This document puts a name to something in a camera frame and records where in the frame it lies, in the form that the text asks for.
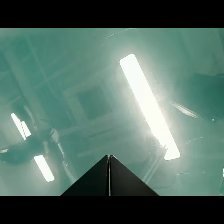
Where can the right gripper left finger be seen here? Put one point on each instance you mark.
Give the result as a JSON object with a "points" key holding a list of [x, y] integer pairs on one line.
{"points": [[95, 182]]}

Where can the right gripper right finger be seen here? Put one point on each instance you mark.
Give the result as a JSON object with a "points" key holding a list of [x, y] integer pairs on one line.
{"points": [[125, 182]]}

